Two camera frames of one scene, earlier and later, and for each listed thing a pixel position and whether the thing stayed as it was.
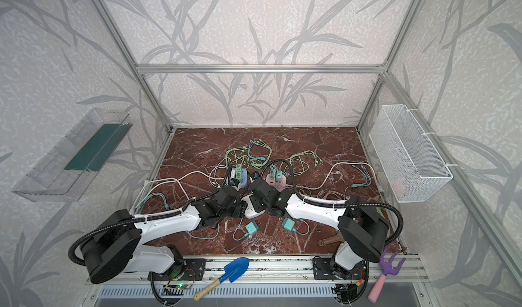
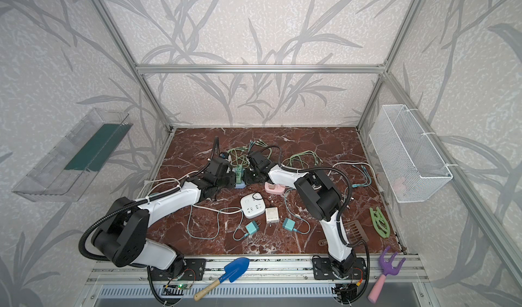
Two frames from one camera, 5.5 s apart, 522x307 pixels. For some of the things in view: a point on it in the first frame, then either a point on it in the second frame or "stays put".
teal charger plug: [253, 227] stays put
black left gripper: [234, 181] -> [228, 176]
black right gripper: [270, 181] -> [253, 172]
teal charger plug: [288, 223] stays put
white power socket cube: [255, 204] stays put
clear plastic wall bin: [63, 174] stays put
